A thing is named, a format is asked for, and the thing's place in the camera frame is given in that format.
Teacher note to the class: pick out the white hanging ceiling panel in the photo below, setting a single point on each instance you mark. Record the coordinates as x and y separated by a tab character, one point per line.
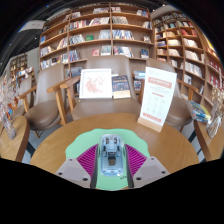
31	25

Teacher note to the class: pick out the glass vase with pink flowers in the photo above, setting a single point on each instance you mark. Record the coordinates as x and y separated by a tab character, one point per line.
8	128

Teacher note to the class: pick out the flat wooden bookshelf wall unit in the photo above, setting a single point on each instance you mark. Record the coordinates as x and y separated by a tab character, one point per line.
96	33

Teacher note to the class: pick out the brown padded wooden armchair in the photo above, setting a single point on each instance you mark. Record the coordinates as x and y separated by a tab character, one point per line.
106	108
45	100
180	110

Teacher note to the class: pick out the transparent computer mouse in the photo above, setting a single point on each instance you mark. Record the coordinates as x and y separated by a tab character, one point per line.
112	155

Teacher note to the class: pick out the white sign in wooden base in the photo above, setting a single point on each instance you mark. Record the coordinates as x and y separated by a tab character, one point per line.
158	96

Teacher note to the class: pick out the white framed floral picture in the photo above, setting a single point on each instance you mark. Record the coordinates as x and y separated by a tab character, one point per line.
95	84

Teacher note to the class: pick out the stack of pale blue books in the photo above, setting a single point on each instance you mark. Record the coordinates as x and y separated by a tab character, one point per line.
139	74

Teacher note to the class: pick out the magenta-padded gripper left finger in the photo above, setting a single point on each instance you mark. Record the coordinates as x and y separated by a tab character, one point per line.
87	160

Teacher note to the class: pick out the low book display rack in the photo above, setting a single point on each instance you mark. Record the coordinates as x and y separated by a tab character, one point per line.
26	76

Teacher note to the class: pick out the distant wooden bookshelf unit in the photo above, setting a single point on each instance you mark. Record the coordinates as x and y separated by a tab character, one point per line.
18	65

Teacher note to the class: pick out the dark cover book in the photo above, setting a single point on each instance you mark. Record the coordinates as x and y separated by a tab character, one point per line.
121	86

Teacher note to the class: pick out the green blob-shaped mouse pad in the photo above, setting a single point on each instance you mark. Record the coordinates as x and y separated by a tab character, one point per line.
83	143

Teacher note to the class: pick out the stack of colourful books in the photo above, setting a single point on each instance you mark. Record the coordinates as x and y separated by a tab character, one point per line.
199	112

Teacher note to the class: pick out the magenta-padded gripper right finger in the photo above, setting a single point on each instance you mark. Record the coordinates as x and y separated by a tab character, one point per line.
136	160

